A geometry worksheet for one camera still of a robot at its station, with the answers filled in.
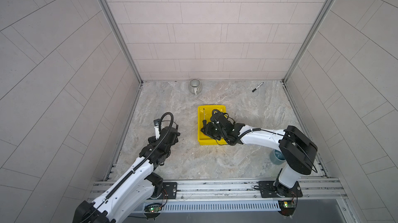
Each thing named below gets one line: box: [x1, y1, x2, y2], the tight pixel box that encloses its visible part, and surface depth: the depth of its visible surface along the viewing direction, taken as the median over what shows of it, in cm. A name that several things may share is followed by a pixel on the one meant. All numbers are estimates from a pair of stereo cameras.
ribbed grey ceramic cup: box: [188, 78, 203, 96], surface depth 107 cm
